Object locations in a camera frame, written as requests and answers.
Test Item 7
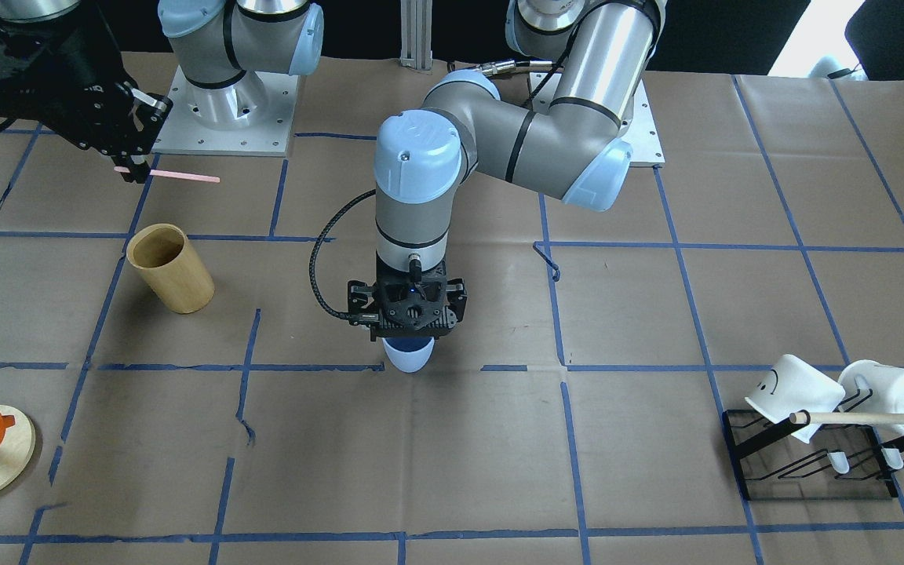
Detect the pink chopstick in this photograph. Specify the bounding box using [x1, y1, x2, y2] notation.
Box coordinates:
[146, 169, 221, 184]

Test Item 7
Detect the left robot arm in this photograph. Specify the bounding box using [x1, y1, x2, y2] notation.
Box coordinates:
[337, 1, 666, 337]

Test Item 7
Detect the wooden rack handle rod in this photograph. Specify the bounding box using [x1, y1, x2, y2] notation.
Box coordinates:
[789, 410, 904, 426]

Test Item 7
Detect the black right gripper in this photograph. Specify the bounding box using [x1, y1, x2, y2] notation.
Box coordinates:
[0, 1, 173, 184]

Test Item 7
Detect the light blue plastic cup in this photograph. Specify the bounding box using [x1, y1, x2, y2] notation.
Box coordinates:
[381, 337, 436, 374]

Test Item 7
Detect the white cup on rack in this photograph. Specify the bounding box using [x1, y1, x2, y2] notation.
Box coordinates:
[838, 359, 904, 414]

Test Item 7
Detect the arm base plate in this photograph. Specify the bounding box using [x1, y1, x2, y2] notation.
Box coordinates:
[528, 75, 666, 167]
[153, 68, 304, 158]

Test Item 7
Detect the wooden mug tree stand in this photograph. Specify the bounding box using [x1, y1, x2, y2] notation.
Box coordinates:
[0, 405, 37, 490]

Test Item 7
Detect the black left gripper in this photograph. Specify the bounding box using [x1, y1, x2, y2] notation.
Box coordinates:
[347, 262, 468, 341]

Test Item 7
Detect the black wire cup rack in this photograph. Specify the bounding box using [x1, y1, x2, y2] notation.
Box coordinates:
[724, 377, 904, 501]

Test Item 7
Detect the aluminium frame post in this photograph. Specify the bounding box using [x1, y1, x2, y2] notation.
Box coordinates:
[399, 0, 433, 74]

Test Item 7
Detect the white smiley face cup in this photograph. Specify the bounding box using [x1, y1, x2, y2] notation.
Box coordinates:
[744, 354, 844, 425]

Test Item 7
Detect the bamboo cylinder holder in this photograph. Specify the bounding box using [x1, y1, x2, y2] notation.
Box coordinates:
[128, 223, 215, 314]

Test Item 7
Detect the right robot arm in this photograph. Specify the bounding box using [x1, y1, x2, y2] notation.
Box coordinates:
[0, 1, 323, 184]

